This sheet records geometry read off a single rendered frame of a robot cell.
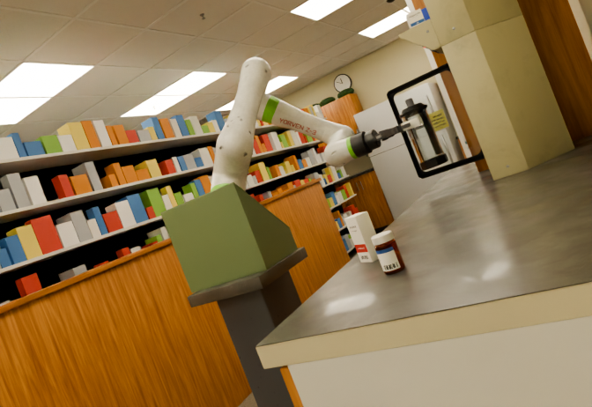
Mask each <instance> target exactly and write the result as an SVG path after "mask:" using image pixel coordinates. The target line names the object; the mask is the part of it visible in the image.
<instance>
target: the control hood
mask: <svg viewBox="0 0 592 407"><path fill-rule="evenodd" d="M399 37H400V38H401V39H403V40H406V41H409V42H412V43H415V44H418V45H419V46H422V47H425V48H429V49H432V50H434V51H437V52H440V53H442V54H444V52H443V50H442V47H441V45H440V41H439V39H438V36H437V34H436V32H435V30H434V27H433V23H432V21H431V20H430V19H428V20H426V21H424V22H422V23H421V24H419V25H417V26H414V27H413V28H411V29H409V30H407V31H405V32H403V33H400V34H399Z"/></svg>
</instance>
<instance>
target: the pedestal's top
mask: <svg viewBox="0 0 592 407"><path fill-rule="evenodd" d="M307 257H308V255H307V251H306V250H305V247H302V248H298V249H296V250H295V251H293V252H292V253H291V254H289V255H288V256H287V257H285V258H284V259H283V260H281V261H280V262H278V263H276V264H275V265H274V266H272V267H271V268H269V269H268V270H265V271H262V272H259V273H256V274H253V275H250V276H247V277H242V278H239V279H235V280H233V281H230V282H227V283H224V284H221V285H216V286H213V287H210V288H207V289H204V290H201V291H198V292H194V293H193V294H191V295H189V296H188V300H189V304H190V306H191V307H197V306H201V305H203V304H207V303H211V302H214V301H217V300H223V299H227V298H230V297H233V296H237V295H241V294H243V293H247V292H252V291H256V290H260V289H263V288H264V287H265V286H267V285H269V284H270V283H271V282H273V281H274V280H276V279H277V278H279V277H280V276H282V275H283V274H284V273H286V272H287V271H288V270H289V269H291V268H292V267H294V266H295V265H296V264H298V263H300V262H301V261H302V260H304V259H305V258H307Z"/></svg>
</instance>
